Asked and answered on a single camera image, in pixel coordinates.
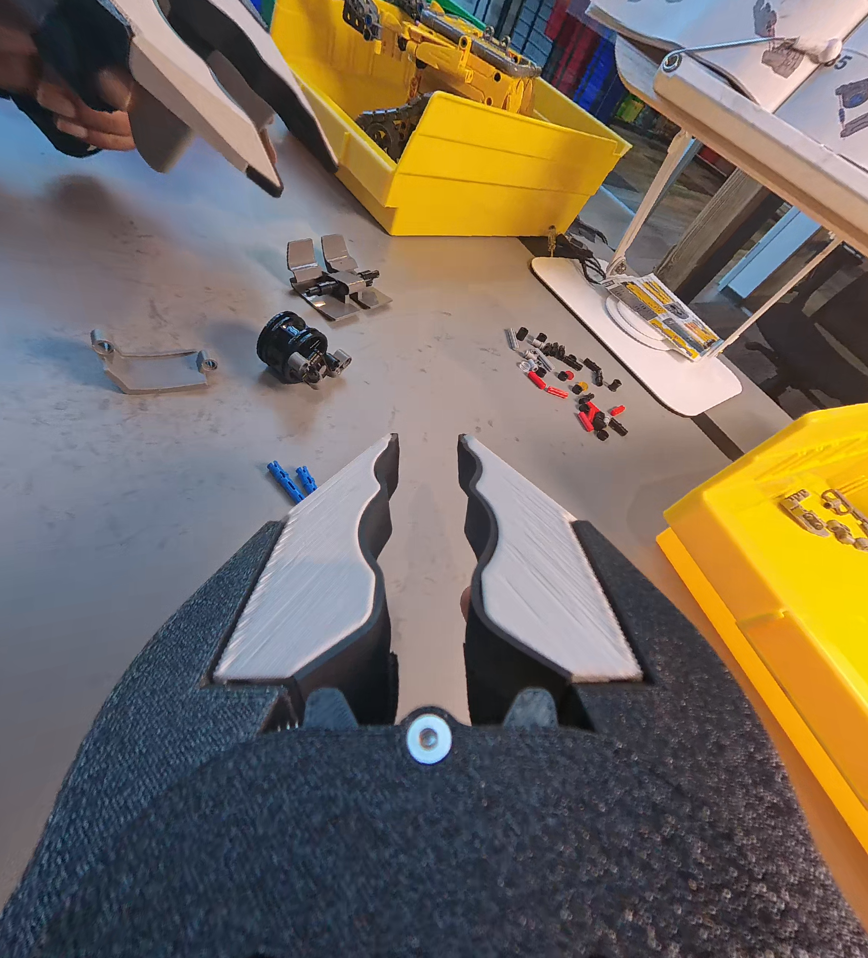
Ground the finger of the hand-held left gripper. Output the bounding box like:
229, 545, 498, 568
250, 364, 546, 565
110, 0, 285, 199
205, 0, 339, 173

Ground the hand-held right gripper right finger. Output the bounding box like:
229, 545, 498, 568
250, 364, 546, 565
458, 433, 643, 725

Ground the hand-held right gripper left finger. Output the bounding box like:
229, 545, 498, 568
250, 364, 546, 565
213, 433, 401, 725

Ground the black wheel brick assembly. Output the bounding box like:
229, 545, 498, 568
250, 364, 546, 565
256, 310, 354, 388

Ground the grey hinged panel piece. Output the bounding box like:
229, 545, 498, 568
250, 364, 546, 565
91, 328, 219, 396

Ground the instruction booklet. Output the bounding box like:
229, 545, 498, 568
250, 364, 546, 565
587, 0, 868, 218

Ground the grey desk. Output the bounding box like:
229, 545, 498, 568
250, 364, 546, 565
0, 78, 798, 952

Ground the person's left hand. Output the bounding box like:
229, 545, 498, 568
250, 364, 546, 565
0, 0, 137, 160

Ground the yellow plastic bin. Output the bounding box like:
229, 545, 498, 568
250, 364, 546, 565
662, 397, 868, 817
657, 527, 868, 958
269, 0, 633, 237

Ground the pile of small brick pieces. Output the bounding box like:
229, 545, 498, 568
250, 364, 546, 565
505, 325, 629, 441

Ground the yellow tracked toy robot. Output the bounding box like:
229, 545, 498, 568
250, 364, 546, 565
340, 0, 543, 162

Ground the grey brick panel assembly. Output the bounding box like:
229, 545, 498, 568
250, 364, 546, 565
286, 234, 393, 323

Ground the grey beam piece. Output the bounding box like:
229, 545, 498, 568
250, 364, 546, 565
780, 490, 830, 537

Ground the yellow printed leaflet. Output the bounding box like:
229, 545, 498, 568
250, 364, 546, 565
602, 273, 721, 362

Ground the dark linked brick assembly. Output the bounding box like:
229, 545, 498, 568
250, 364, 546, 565
822, 488, 868, 577

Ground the stack of coloured crates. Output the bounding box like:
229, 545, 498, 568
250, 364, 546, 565
542, 0, 633, 124

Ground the black office chair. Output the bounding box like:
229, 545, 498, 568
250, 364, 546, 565
744, 247, 868, 409

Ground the white book stand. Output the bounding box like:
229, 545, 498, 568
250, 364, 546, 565
606, 33, 868, 360

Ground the black cable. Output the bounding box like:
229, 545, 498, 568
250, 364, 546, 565
550, 225, 614, 285

